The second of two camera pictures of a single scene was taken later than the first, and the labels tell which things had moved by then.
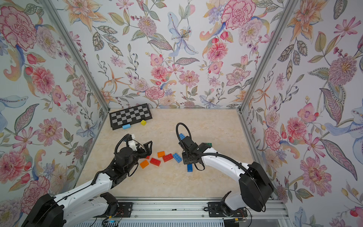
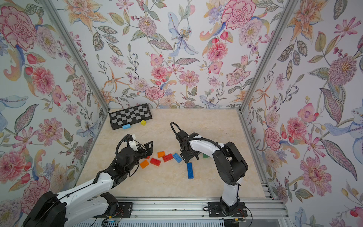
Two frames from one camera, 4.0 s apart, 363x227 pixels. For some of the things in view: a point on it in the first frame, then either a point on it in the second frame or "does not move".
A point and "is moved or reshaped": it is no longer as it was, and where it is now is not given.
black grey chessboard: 132,115 does not move
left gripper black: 148,151 does not move
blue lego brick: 177,158 does not move
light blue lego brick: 190,168 is moved or reshaped
